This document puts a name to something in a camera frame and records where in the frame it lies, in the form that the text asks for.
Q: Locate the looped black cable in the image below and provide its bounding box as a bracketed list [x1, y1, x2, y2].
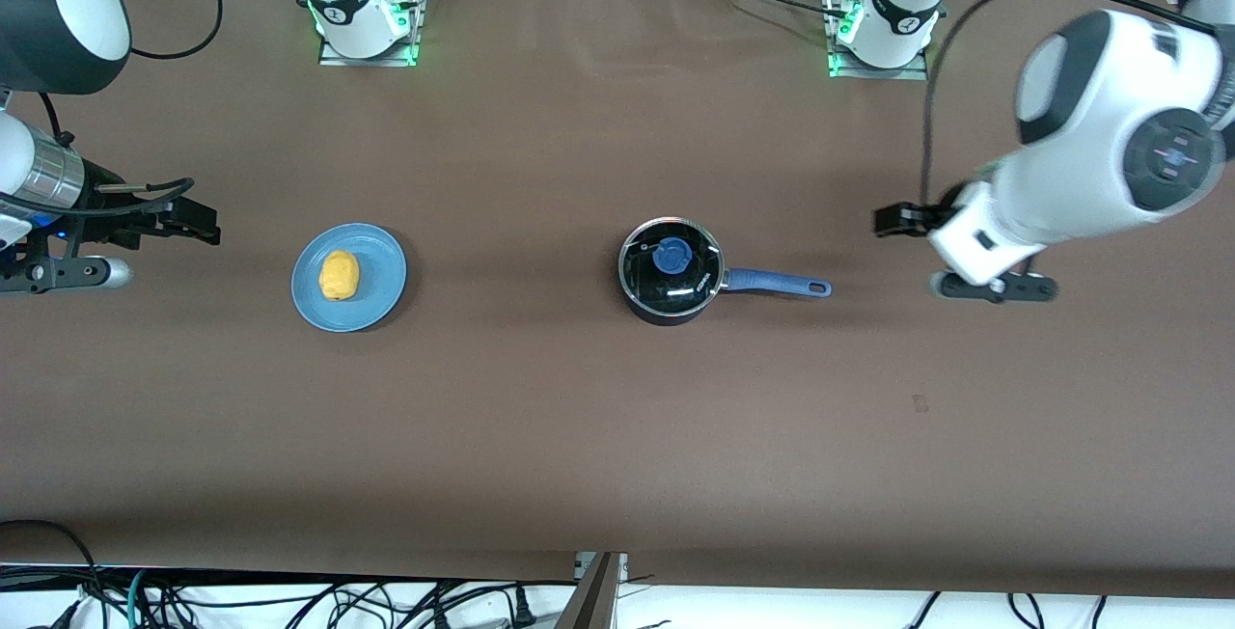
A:
[0, 519, 103, 629]

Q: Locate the brown table cover sheet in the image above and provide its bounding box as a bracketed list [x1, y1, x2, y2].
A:
[0, 0, 1235, 601]

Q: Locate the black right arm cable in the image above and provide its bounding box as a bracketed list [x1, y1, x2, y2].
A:
[37, 0, 225, 217]

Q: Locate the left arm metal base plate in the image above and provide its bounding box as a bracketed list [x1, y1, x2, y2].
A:
[828, 0, 929, 80]

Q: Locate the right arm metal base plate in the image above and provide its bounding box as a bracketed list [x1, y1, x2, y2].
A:
[318, 0, 423, 68]

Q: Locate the aluminium frame profile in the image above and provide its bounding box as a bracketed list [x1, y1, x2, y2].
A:
[555, 552, 630, 629]

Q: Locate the glass lid with blue knob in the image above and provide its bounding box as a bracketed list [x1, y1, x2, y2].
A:
[619, 218, 725, 314]

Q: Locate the yellow potato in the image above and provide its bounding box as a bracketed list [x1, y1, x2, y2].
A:
[319, 250, 361, 303]

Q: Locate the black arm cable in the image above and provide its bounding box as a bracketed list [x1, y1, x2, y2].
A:
[37, 0, 225, 217]
[921, 0, 1217, 215]

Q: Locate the dark blue pot with handle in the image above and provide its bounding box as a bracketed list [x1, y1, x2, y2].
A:
[617, 216, 833, 327]

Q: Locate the blue round plate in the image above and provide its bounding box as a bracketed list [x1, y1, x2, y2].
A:
[290, 223, 408, 333]

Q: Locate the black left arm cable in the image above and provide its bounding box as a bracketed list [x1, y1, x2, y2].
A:
[921, 0, 1217, 215]

